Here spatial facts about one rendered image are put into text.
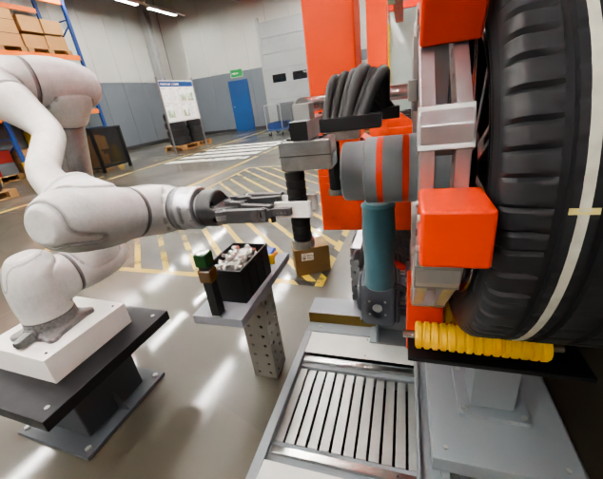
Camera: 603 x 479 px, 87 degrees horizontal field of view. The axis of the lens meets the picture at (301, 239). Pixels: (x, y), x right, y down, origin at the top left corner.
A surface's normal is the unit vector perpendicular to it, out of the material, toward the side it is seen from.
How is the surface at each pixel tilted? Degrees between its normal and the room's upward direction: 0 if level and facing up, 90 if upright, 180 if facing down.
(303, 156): 90
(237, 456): 0
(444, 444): 0
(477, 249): 90
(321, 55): 90
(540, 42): 56
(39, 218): 82
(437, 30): 125
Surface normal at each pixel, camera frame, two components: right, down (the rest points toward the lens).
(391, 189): -0.23, 0.69
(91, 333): 0.94, 0.03
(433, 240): -0.29, 0.42
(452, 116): -0.29, -0.34
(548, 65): -0.31, -0.08
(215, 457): -0.12, -0.91
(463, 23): -0.16, 0.87
